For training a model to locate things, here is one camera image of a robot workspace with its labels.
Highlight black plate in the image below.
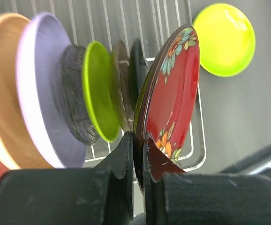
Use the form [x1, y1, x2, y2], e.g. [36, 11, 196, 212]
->
[128, 38, 148, 111]

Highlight red floral plate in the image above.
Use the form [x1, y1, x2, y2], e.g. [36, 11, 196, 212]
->
[133, 25, 200, 190]

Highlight metal wire dish rack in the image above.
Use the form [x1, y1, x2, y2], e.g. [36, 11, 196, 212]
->
[0, 0, 207, 172]

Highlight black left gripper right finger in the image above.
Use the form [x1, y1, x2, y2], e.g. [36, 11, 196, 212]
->
[143, 134, 271, 225]

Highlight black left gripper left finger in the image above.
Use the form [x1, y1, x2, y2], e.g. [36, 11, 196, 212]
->
[0, 132, 134, 225]

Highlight yellow plastic plate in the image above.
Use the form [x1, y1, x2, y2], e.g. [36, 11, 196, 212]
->
[0, 13, 51, 170]

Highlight purple plastic plate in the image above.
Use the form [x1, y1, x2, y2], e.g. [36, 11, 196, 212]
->
[16, 12, 87, 168]

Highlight dark plate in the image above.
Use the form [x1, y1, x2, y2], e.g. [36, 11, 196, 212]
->
[110, 40, 134, 132]

